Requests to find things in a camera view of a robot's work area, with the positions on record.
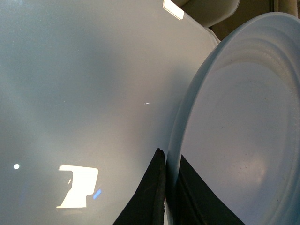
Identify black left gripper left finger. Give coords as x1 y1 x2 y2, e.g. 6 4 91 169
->
114 149 166 225

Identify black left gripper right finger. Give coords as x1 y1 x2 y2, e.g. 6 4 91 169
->
174 156 244 225

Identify light blue plate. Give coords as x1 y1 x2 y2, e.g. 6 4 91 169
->
166 13 300 225

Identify beige chair centre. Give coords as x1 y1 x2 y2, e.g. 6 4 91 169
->
181 0 240 28

